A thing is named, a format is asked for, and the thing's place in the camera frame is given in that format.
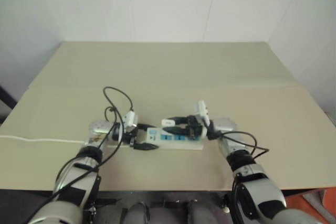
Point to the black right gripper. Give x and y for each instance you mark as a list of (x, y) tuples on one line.
[(194, 128)]

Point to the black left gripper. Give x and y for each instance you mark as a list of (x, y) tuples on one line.
[(129, 137)]

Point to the white charger plug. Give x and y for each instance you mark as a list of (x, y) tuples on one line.
[(168, 123)]

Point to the white power strip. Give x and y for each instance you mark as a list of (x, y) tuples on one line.
[(170, 139)]

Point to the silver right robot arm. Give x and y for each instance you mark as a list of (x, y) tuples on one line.
[(260, 184)]

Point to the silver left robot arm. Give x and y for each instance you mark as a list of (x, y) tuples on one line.
[(89, 179)]

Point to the small white round knob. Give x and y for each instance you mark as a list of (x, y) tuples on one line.
[(226, 209)]

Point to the orange object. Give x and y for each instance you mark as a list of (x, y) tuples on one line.
[(329, 201)]

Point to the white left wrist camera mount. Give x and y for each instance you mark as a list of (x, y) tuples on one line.
[(130, 119)]

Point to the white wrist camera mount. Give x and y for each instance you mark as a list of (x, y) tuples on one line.
[(202, 109), (130, 119)]

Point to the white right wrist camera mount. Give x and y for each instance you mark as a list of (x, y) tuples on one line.
[(202, 109)]

